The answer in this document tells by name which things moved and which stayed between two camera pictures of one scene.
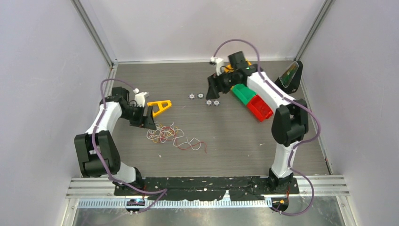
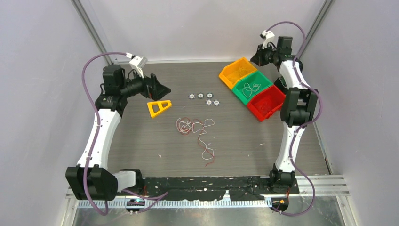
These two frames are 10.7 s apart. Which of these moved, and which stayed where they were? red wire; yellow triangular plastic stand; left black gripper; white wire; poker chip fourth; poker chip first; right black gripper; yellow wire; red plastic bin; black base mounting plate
Moved: left black gripper; yellow wire; white wire; red wire; right black gripper
Stayed: poker chip fourth; poker chip first; yellow triangular plastic stand; red plastic bin; black base mounting plate
